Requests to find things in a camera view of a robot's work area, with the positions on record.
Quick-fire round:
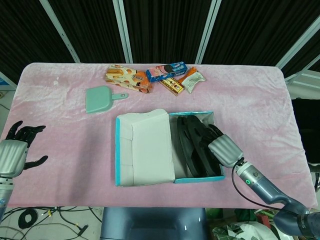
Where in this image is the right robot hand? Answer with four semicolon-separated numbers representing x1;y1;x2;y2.
199;124;245;168

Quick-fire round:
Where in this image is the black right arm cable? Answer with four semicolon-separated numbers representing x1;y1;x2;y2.
230;162;287;210

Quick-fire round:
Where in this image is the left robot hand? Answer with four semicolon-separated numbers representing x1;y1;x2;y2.
0;120;49;178

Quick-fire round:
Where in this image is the white orange snack packet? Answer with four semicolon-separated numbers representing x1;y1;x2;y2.
177;66;207;95

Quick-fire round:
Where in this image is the yellow red small box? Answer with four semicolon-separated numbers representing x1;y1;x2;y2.
159;76;186;96

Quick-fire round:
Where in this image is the crumpled patterned bag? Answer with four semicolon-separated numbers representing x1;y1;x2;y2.
212;223;254;240

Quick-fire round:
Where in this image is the mint green dustpan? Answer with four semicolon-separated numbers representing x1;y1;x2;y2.
85;85;130;115

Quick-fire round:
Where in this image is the black pleated curtain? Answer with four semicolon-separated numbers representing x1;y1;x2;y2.
0;0;320;76

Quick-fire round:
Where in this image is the pink velvet table cloth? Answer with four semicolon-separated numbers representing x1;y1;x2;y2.
4;62;316;209

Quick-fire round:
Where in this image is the orange biscuit box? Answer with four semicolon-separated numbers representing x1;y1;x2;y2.
104;64;153;95

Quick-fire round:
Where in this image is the black floor cable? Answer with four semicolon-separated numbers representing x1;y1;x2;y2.
37;206;103;240

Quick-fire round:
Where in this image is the black rubber slipper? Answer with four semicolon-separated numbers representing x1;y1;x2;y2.
186;114;222;176
176;116;203;177

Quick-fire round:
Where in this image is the teal cardboard shoe box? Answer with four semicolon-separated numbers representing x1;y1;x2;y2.
114;108;226;188

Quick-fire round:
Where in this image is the blue cookie box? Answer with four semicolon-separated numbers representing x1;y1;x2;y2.
145;61;188;83

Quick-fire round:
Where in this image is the white double frame post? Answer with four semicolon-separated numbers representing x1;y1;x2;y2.
112;0;134;63

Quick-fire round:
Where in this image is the blue grey robot torso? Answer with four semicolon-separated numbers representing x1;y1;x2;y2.
99;206;210;240

